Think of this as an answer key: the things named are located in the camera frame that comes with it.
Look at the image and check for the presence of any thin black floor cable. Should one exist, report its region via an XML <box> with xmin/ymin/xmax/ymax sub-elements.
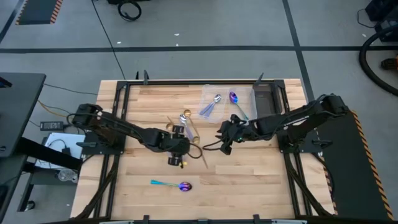
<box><xmin>43</xmin><ymin>82</ymin><xmax>100</xmax><ymax>96</ymax></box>

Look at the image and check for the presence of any white paper sheet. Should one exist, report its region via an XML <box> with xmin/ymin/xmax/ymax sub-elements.
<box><xmin>34</xmin><ymin>132</ymin><xmax>87</xmax><ymax>170</ymax></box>

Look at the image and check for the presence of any long black floor cable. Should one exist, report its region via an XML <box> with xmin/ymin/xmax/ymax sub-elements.
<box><xmin>91</xmin><ymin>0</ymin><xmax>127</xmax><ymax>80</ymax></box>

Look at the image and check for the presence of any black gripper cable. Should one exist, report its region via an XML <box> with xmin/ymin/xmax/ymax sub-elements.
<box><xmin>185</xmin><ymin>143</ymin><xmax>203</xmax><ymax>160</ymax></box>
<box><xmin>203</xmin><ymin>140</ymin><xmax>226</xmax><ymax>151</ymax></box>

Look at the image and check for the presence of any yellow cable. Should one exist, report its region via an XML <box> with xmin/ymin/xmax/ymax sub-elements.
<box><xmin>36</xmin><ymin>99</ymin><xmax>86</xmax><ymax>121</ymax></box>

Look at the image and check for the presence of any black power adapter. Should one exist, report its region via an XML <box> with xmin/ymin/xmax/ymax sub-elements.
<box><xmin>39</xmin><ymin>120</ymin><xmax>65</xmax><ymax>132</ymax></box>

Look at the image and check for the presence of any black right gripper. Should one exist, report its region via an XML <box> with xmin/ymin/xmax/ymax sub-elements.
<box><xmin>215</xmin><ymin>113</ymin><xmax>249</xmax><ymax>156</ymax></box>

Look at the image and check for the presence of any large black hazard-striped mat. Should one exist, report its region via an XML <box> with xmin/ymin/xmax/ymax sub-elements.
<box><xmin>315</xmin><ymin>108</ymin><xmax>396</xmax><ymax>222</ymax></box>

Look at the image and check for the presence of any black equipment case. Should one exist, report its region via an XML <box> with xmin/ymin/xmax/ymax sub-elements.
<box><xmin>364</xmin><ymin>0</ymin><xmax>398</xmax><ymax>43</ymax></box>

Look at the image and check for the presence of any black desk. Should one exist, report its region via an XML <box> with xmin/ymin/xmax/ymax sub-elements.
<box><xmin>0</xmin><ymin>72</ymin><xmax>83</xmax><ymax>220</ymax></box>

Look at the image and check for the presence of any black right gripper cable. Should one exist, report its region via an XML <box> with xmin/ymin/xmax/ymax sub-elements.
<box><xmin>203</xmin><ymin>140</ymin><xmax>226</xmax><ymax>151</ymax></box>

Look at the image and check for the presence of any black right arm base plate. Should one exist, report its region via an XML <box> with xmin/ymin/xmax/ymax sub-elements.
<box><xmin>275</xmin><ymin>128</ymin><xmax>333</xmax><ymax>154</ymax></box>

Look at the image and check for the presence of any iridescent blue purple spoon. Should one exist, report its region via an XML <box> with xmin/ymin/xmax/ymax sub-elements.
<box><xmin>229</xmin><ymin>91</ymin><xmax>249</xmax><ymax>121</ymax></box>
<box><xmin>150</xmin><ymin>179</ymin><xmax>193</xmax><ymax>192</ymax></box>

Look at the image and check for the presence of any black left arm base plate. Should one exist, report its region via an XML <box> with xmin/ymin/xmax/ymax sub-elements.
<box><xmin>76</xmin><ymin>130</ymin><xmax>127</xmax><ymax>156</ymax></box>

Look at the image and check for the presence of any dark grey plastic bin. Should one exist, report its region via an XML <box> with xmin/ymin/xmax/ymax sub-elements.
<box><xmin>252</xmin><ymin>81</ymin><xmax>283</xmax><ymax>119</ymax></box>

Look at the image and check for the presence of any thick black hose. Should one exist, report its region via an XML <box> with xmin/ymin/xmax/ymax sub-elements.
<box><xmin>358</xmin><ymin>24</ymin><xmax>398</xmax><ymax>97</ymax></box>

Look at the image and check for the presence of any black aluminium table frame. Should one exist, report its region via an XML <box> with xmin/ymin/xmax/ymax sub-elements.
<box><xmin>73</xmin><ymin>70</ymin><xmax>335</xmax><ymax>224</ymax></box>

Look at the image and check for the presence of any black and orange device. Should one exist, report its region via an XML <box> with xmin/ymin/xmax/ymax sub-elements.
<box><xmin>381</xmin><ymin>53</ymin><xmax>398</xmax><ymax>72</ymax></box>

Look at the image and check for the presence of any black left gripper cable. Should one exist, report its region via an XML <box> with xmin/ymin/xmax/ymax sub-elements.
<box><xmin>185</xmin><ymin>143</ymin><xmax>203</xmax><ymax>160</ymax></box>

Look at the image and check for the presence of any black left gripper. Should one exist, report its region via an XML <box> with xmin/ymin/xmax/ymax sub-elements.
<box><xmin>160</xmin><ymin>124</ymin><xmax>191</xmax><ymax>167</ymax></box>

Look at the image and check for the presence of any clear plastic bin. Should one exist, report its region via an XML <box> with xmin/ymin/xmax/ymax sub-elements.
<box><xmin>198</xmin><ymin>83</ymin><xmax>231</xmax><ymax>124</ymax></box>
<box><xmin>228</xmin><ymin>86</ymin><xmax>258</xmax><ymax>121</ymax></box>

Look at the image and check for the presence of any coiled black cable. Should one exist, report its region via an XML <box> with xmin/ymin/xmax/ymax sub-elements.
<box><xmin>116</xmin><ymin>0</ymin><xmax>143</xmax><ymax>22</ymax></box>

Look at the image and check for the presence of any small black hazard-striped mat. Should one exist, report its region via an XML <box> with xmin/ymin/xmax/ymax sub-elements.
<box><xmin>14</xmin><ymin>0</ymin><xmax>64</xmax><ymax>26</ymax></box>

